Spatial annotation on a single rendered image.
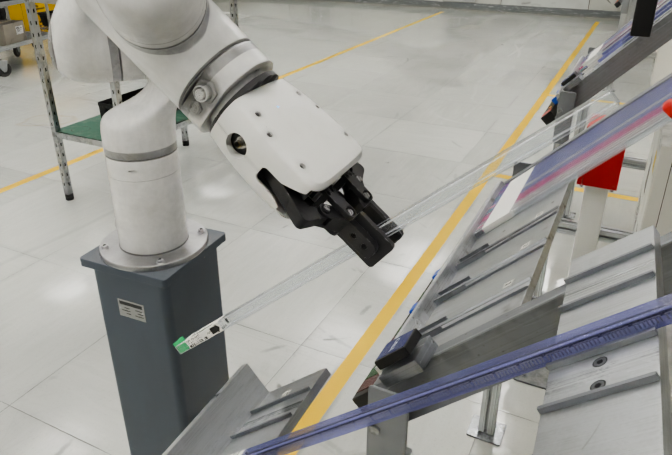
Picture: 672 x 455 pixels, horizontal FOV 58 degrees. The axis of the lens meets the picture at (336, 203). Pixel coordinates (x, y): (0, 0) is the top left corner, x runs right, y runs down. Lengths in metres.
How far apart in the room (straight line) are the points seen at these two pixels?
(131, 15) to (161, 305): 0.72
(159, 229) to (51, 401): 0.99
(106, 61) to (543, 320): 0.70
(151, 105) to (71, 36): 0.15
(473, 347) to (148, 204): 0.60
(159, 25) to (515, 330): 0.45
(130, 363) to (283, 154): 0.84
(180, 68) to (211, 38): 0.03
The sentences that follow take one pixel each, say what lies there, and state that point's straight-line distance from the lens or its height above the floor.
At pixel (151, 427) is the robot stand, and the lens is 1.32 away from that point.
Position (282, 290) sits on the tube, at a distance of 0.57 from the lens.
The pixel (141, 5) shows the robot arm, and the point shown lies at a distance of 0.44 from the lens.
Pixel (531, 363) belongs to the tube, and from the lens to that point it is 0.43.
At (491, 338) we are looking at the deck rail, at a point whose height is 0.84.
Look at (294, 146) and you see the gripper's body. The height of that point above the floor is 1.08.
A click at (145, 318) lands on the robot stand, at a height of 0.60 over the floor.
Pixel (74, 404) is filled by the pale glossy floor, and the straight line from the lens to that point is 1.94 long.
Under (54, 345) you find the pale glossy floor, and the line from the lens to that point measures 2.19.
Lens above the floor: 1.24
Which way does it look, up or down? 25 degrees down
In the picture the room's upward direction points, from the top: straight up
